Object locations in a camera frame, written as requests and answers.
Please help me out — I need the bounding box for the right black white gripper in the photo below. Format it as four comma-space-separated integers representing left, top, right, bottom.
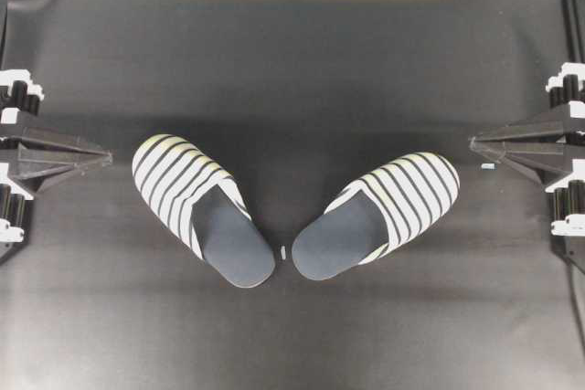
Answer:
470, 60, 585, 243

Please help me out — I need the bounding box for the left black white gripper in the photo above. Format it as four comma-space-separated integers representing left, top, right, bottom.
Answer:
0, 68, 113, 245

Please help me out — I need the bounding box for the striped slipper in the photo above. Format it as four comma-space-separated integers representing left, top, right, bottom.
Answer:
132, 134, 275, 289
292, 152, 461, 280

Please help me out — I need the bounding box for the black table mat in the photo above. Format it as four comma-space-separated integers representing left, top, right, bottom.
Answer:
1, 0, 584, 389

